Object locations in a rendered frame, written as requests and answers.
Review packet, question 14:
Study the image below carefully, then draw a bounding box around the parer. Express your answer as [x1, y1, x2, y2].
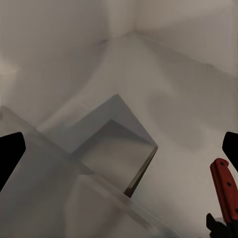
[214, 158, 238, 238]

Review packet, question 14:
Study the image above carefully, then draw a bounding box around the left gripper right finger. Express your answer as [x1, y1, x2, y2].
[222, 132, 238, 172]

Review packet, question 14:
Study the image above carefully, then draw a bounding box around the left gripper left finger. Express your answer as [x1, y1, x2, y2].
[0, 132, 26, 191]

